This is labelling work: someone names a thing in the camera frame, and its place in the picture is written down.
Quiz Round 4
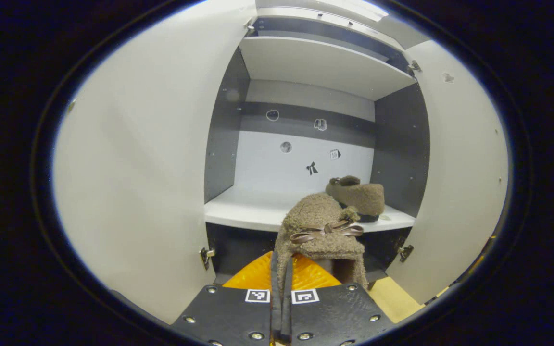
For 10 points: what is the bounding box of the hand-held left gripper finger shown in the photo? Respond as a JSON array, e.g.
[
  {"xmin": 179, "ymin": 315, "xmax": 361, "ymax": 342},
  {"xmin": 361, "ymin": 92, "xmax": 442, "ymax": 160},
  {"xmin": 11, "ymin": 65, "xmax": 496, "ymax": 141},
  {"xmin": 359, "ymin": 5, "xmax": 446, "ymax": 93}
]
[
  {"xmin": 281, "ymin": 252, "xmax": 397, "ymax": 346},
  {"xmin": 170, "ymin": 250, "xmax": 282, "ymax": 346}
]

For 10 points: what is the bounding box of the brown fuzzy shoe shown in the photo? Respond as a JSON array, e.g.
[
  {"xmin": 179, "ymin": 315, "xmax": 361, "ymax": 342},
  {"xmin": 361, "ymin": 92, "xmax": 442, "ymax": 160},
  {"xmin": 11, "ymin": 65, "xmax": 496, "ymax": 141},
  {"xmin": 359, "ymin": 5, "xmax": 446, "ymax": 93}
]
[
  {"xmin": 274, "ymin": 193, "xmax": 369, "ymax": 298},
  {"xmin": 325, "ymin": 175, "xmax": 386, "ymax": 223}
]

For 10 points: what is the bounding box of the white cabinet door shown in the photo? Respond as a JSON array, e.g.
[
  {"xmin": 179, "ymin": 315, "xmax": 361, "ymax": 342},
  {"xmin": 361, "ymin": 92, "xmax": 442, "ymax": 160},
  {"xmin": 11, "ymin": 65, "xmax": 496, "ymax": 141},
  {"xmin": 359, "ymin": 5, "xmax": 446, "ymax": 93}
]
[
  {"xmin": 52, "ymin": 0, "xmax": 258, "ymax": 325},
  {"xmin": 385, "ymin": 40, "xmax": 509, "ymax": 306}
]

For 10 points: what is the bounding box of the white cabinet drawer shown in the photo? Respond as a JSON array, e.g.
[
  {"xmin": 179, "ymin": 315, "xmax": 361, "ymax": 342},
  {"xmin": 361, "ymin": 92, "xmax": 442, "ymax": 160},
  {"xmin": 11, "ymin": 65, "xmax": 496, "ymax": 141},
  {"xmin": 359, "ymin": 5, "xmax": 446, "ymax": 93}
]
[{"xmin": 256, "ymin": 6, "xmax": 405, "ymax": 49}]

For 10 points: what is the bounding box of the large ceiling light panel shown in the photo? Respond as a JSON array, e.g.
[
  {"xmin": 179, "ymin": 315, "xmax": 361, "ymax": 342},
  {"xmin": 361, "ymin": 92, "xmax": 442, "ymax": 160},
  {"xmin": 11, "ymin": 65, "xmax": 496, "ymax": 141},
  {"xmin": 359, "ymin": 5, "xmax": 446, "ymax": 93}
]
[{"xmin": 325, "ymin": 0, "xmax": 388, "ymax": 21}]

